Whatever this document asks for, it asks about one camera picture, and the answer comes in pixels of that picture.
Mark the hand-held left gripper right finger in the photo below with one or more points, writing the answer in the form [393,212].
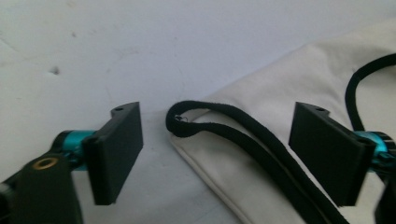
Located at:
[330,155]

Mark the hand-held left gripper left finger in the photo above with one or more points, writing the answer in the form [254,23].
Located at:
[115,155]

